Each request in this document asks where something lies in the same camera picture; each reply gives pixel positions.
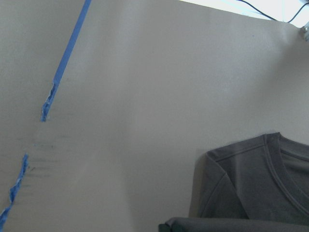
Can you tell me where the dark brown t-shirt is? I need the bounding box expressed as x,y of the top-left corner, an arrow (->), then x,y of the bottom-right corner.
163,133 -> 309,232

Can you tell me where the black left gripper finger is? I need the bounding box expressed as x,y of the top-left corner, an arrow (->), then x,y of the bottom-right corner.
158,224 -> 170,232

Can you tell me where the black pendant cable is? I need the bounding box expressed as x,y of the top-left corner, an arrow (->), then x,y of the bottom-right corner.
235,0 -> 309,24

